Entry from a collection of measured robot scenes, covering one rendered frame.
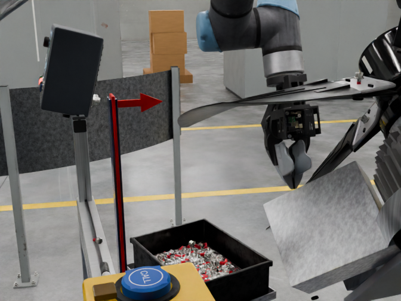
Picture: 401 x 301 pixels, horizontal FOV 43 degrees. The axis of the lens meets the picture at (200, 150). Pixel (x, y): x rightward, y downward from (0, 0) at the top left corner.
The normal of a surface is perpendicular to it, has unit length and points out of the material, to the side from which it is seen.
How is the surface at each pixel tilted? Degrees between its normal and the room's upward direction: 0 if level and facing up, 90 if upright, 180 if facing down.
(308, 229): 55
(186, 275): 0
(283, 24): 73
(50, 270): 0
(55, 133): 90
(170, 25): 90
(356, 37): 90
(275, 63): 78
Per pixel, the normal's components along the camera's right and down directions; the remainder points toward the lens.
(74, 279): -0.01, -0.96
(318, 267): -0.51, -0.37
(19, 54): 0.16, 0.27
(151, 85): 0.79, 0.16
